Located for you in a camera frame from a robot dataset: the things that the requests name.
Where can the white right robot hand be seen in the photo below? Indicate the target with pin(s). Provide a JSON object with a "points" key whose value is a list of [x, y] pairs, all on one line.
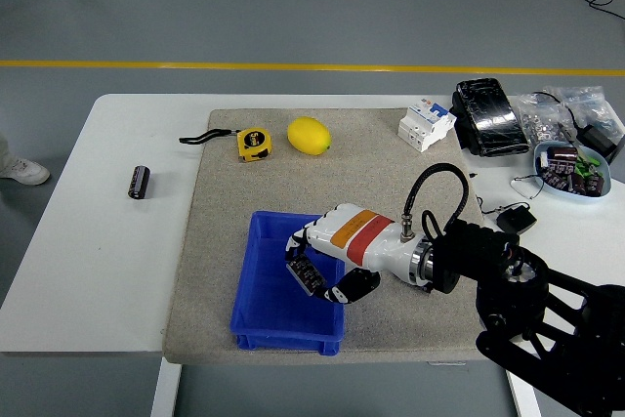
{"points": [[361, 241]]}

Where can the black printed cylindrical battery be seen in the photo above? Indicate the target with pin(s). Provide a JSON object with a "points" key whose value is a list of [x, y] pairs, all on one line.
{"points": [[306, 275]]}

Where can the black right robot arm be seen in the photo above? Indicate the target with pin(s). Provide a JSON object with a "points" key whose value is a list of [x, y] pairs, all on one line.
{"points": [[537, 300]]}

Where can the blue plastic box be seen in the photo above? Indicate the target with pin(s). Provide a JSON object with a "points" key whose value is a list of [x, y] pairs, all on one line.
{"points": [[273, 309]]}

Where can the black wrapped box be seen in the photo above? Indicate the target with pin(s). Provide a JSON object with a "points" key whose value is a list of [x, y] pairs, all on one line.
{"points": [[488, 116]]}

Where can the large dark brown battery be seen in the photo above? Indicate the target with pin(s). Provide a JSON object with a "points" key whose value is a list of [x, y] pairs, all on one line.
{"points": [[561, 154]]}

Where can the grey-brown mat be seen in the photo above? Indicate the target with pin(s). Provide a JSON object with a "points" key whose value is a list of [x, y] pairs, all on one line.
{"points": [[371, 182]]}

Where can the yellow lemon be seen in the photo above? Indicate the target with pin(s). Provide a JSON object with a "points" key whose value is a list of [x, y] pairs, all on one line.
{"points": [[308, 136]]}

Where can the white circuit breaker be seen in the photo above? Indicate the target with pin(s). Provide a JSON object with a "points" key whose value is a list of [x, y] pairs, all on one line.
{"points": [[425, 124]]}

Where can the yellow tape measure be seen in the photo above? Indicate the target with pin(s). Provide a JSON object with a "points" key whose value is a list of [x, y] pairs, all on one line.
{"points": [[254, 144]]}

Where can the small black power adapter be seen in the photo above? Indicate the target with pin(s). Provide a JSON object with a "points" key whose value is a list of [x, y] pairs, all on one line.
{"points": [[516, 221]]}

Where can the small white connector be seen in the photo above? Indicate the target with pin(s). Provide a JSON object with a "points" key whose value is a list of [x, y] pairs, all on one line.
{"points": [[543, 160]]}

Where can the light blue bowl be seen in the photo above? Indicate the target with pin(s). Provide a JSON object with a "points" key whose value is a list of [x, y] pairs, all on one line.
{"points": [[566, 195]]}

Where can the clear bag of nuts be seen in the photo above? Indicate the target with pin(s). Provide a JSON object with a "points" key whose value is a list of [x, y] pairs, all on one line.
{"points": [[539, 119]]}

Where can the green plastic connector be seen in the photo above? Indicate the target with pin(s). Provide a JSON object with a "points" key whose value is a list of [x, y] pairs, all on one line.
{"points": [[586, 165]]}

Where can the large black power adapter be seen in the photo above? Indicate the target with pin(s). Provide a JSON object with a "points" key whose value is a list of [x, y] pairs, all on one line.
{"points": [[600, 139]]}

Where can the clear bag of blue screws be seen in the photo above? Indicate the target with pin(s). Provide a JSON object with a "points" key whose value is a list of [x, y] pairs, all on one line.
{"points": [[593, 104]]}

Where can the person's foot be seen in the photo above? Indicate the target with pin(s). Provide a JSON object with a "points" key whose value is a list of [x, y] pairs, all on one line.
{"points": [[24, 172]]}

